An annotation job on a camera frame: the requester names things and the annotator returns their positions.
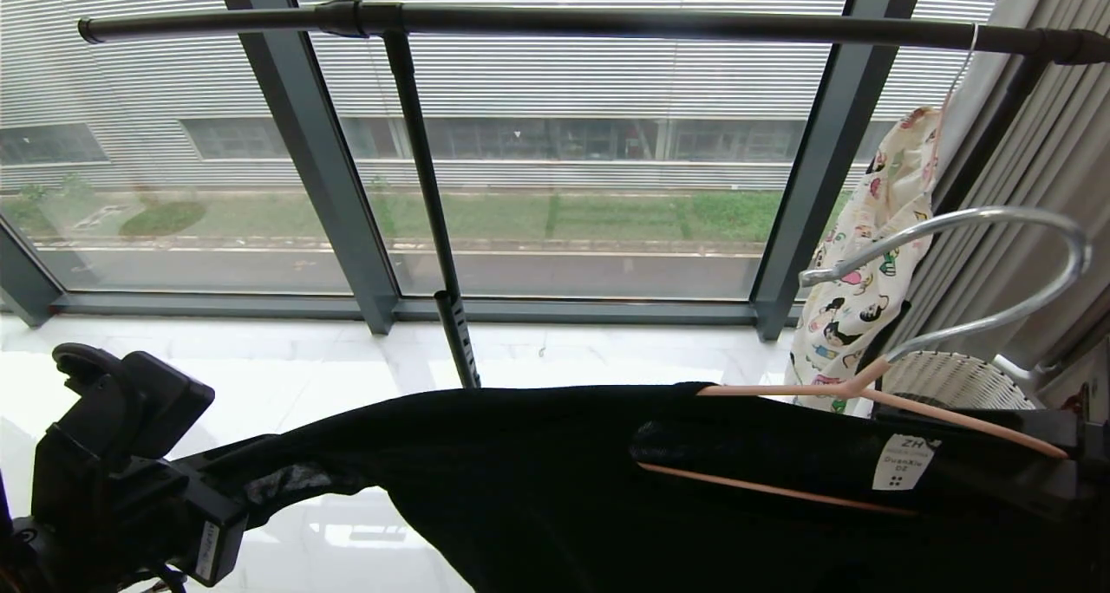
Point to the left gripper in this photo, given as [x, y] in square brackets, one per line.
[113, 515]

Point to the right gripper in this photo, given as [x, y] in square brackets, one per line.
[1094, 437]

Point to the pink clothes hanger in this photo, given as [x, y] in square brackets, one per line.
[1006, 215]
[961, 62]

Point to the cream printed garment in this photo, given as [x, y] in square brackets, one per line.
[867, 229]

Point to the black garment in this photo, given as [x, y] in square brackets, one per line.
[564, 489]

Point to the white laundry basket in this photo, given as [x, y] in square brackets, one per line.
[954, 381]

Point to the black clothes rack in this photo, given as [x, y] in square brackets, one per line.
[607, 22]

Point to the beige curtain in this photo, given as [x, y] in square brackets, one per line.
[1023, 142]

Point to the window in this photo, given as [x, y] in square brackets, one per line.
[607, 142]

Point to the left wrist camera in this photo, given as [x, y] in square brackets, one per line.
[147, 402]

